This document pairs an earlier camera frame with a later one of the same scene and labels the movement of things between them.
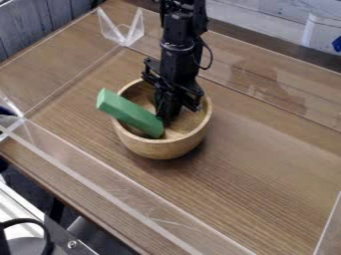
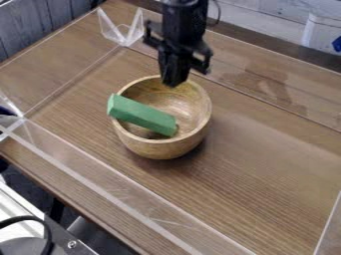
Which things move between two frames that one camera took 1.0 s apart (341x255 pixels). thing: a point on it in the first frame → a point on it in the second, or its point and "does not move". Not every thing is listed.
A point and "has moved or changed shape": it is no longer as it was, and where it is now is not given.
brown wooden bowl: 183,137 does not move
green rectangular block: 140,118 has moved or changed shape
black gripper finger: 161,104 → 170,67
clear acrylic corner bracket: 121,34 does not move
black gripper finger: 174,105 → 179,67
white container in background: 321,34 does not move
